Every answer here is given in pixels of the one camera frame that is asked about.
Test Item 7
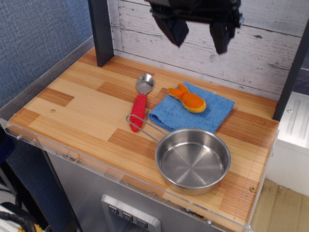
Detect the silver button control panel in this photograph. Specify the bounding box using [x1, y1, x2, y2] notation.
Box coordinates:
[101, 194, 161, 232]

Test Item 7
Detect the dark right frame post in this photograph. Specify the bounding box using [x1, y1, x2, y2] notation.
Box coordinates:
[272, 22, 309, 121]

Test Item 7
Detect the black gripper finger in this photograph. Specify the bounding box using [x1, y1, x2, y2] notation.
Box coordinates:
[210, 22, 235, 54]
[153, 13, 189, 47]

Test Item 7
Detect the dark left frame post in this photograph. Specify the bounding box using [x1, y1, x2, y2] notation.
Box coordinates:
[88, 0, 114, 67]

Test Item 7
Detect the dark frame post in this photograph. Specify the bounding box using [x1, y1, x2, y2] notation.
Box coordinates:
[272, 22, 309, 121]
[88, 0, 114, 67]

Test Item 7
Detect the folded blue cloth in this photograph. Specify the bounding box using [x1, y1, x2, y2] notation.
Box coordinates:
[149, 82, 235, 132]

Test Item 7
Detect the red handled metal spoon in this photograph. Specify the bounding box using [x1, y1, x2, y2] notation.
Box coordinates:
[129, 73, 154, 132]

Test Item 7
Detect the black braided cable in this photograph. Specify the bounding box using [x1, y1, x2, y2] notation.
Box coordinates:
[0, 211, 37, 232]

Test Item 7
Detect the clear acrylic table guard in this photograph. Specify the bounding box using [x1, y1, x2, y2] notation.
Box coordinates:
[0, 38, 278, 232]

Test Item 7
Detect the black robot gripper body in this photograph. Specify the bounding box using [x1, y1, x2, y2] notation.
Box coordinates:
[148, 0, 244, 28]

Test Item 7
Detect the white ribbed box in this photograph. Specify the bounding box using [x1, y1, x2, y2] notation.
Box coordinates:
[266, 92, 309, 196]

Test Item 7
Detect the orange plush fish toy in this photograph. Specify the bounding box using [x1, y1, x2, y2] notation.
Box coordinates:
[168, 84, 207, 114]

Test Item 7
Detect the small steel saucepan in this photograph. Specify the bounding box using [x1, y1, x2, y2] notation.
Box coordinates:
[126, 114, 232, 196]

